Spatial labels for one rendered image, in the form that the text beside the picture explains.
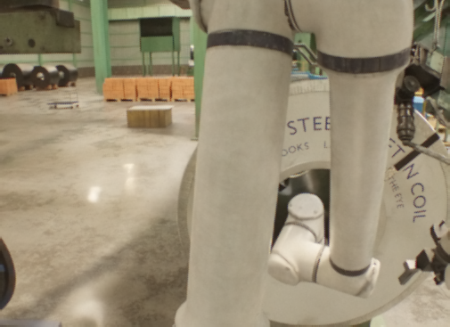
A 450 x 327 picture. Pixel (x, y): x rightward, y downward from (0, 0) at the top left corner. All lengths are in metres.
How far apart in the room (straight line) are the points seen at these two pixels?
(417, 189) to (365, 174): 0.95
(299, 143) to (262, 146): 0.85
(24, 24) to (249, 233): 0.90
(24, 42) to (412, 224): 1.56
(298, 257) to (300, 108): 0.64
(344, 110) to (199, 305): 0.33
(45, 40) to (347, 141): 0.86
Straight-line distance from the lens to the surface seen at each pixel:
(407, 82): 1.14
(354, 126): 0.45
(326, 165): 1.28
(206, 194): 0.42
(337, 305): 1.65
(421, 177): 1.43
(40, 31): 1.06
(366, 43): 0.39
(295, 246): 0.75
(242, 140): 0.39
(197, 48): 5.90
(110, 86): 12.88
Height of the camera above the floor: 1.42
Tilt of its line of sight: 17 degrees down
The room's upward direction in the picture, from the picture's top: straight up
